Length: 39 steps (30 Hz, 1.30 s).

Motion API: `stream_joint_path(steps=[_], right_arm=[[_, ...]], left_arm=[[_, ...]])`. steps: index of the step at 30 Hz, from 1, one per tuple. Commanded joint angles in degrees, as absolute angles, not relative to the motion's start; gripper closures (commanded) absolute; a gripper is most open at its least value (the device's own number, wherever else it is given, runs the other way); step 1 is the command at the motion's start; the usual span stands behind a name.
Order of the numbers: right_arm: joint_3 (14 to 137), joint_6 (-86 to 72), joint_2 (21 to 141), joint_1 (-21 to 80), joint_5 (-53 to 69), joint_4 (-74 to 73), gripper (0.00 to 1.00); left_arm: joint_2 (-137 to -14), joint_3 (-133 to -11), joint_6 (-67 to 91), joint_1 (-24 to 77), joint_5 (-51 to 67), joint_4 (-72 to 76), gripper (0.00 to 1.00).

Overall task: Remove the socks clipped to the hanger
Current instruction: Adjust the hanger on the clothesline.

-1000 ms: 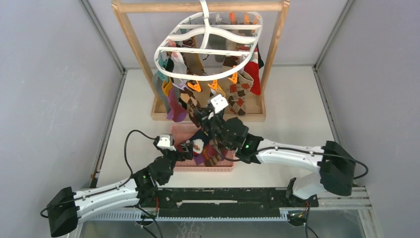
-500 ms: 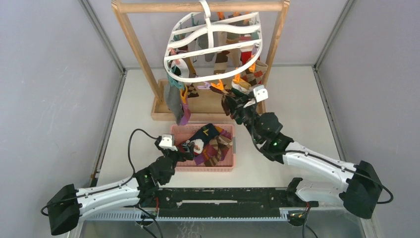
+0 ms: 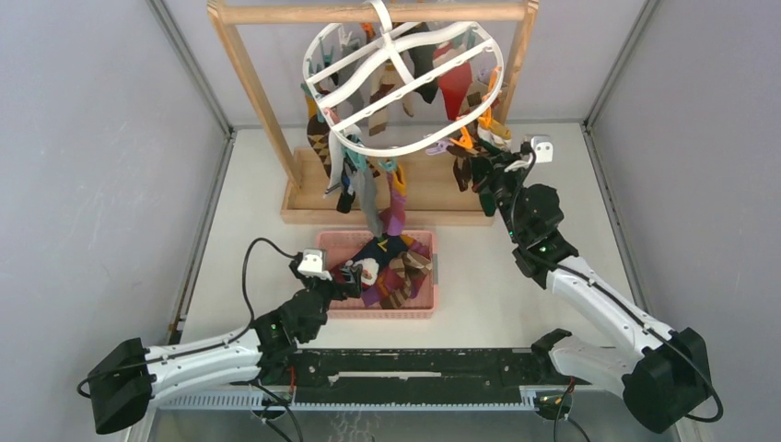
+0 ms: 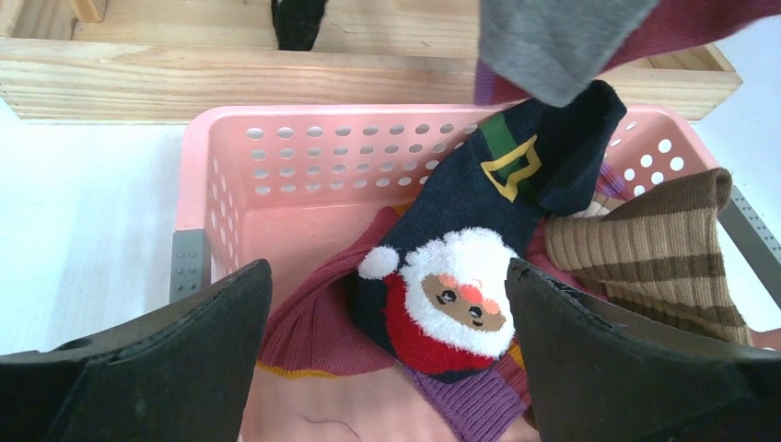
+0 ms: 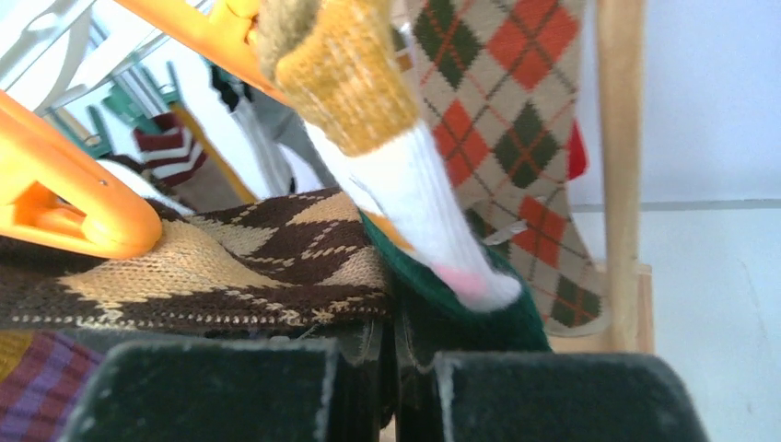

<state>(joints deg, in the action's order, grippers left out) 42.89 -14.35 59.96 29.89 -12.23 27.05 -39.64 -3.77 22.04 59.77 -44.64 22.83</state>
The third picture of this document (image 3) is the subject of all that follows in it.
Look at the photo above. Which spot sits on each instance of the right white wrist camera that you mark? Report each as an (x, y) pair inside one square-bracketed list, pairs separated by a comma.
[(538, 149)]

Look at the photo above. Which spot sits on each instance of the white oval clip hanger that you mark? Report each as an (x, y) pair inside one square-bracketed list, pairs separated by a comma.
[(352, 83)]

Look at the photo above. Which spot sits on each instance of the white green sock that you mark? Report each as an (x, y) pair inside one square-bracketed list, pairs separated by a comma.
[(492, 148)]

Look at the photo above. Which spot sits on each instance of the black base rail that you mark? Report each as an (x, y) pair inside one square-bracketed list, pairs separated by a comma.
[(449, 377)]

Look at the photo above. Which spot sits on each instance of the wooden hanger rack frame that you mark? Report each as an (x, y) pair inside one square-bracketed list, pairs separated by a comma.
[(432, 196)]

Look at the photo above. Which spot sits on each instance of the maroon purple striped sock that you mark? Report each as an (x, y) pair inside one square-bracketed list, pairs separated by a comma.
[(370, 296)]

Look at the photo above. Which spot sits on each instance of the grey sock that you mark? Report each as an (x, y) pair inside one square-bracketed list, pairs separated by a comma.
[(366, 191)]

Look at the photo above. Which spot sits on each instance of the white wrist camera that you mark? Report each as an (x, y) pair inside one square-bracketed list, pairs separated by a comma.
[(312, 263), (538, 149)]

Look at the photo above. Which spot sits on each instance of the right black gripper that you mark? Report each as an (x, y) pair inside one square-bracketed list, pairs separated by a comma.
[(490, 169)]

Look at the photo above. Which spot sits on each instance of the brown white striped sock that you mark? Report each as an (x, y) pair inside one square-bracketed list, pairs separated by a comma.
[(402, 279)]

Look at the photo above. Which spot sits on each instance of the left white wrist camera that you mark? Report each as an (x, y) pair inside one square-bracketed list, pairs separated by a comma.
[(312, 263)]

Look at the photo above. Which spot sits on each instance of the red sock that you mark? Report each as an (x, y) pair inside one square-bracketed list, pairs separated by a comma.
[(454, 84)]

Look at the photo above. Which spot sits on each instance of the pink perforated plastic basket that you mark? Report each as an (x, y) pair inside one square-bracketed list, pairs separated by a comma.
[(340, 245)]

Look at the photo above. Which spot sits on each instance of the brown argyle sock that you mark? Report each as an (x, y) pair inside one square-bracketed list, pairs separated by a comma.
[(317, 133)]

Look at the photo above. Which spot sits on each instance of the navy green sock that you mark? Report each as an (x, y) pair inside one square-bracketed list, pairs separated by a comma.
[(376, 255)]

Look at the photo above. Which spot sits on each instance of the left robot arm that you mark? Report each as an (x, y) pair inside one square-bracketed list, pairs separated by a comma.
[(134, 378)]

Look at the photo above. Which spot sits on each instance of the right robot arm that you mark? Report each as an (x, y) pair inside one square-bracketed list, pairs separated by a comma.
[(662, 375)]

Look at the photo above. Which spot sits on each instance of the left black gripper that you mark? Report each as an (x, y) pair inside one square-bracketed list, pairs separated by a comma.
[(351, 286)]

